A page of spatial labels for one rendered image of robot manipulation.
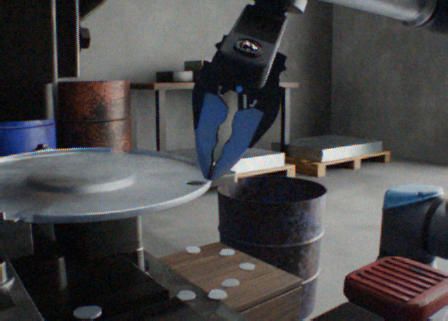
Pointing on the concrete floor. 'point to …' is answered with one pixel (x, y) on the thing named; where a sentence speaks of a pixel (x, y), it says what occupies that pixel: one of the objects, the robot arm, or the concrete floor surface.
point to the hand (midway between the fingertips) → (211, 170)
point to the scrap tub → (277, 225)
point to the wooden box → (265, 277)
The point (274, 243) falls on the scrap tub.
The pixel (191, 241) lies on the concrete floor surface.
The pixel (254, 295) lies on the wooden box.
